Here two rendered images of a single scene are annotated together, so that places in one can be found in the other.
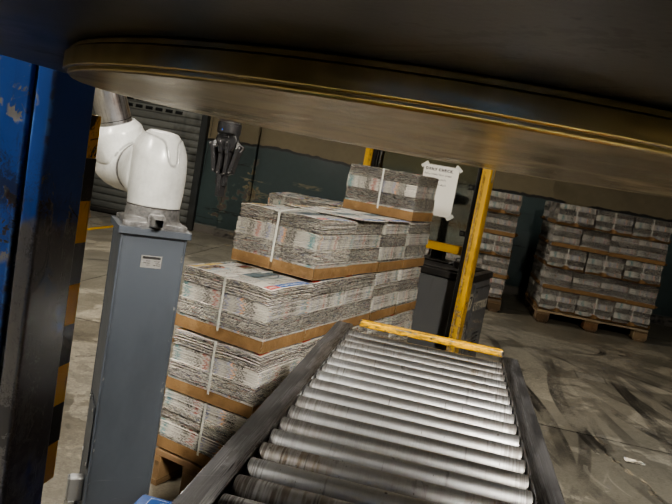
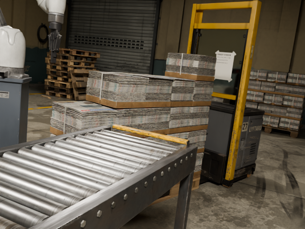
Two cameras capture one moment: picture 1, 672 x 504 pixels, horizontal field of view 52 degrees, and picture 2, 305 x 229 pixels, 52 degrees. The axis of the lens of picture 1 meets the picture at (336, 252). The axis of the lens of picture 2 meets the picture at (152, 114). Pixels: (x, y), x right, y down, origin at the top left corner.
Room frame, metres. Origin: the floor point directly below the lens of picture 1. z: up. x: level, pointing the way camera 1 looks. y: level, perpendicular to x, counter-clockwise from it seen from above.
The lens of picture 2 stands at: (0.50, -0.77, 1.17)
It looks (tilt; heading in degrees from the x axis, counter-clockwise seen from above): 9 degrees down; 16
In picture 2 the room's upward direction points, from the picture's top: 7 degrees clockwise
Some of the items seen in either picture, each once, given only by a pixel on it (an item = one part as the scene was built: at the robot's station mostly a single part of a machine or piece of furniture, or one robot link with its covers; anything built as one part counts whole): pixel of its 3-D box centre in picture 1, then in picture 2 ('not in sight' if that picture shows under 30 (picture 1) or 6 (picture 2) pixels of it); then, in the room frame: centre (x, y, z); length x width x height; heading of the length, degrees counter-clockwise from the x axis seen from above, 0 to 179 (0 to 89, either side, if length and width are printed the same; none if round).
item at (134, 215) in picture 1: (153, 215); (8, 72); (2.00, 0.54, 1.03); 0.22 x 0.18 x 0.06; 25
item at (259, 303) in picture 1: (292, 362); (125, 154); (2.83, 0.10, 0.42); 1.17 x 0.39 x 0.83; 154
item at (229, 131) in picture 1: (228, 136); (55, 31); (2.21, 0.40, 1.29); 0.08 x 0.07 x 0.09; 64
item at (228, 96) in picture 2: (415, 240); (213, 94); (3.91, -0.43, 0.92); 0.57 x 0.01 x 0.05; 64
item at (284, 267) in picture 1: (314, 268); (125, 103); (2.64, 0.07, 0.86); 0.29 x 0.16 x 0.04; 152
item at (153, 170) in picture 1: (157, 167); (10, 47); (2.02, 0.56, 1.17); 0.18 x 0.16 x 0.22; 46
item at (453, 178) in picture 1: (425, 179); (217, 60); (3.89, -0.42, 1.28); 0.57 x 0.01 x 0.65; 64
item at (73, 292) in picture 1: (46, 302); not in sight; (0.79, 0.33, 1.05); 0.05 x 0.05 x 0.45; 81
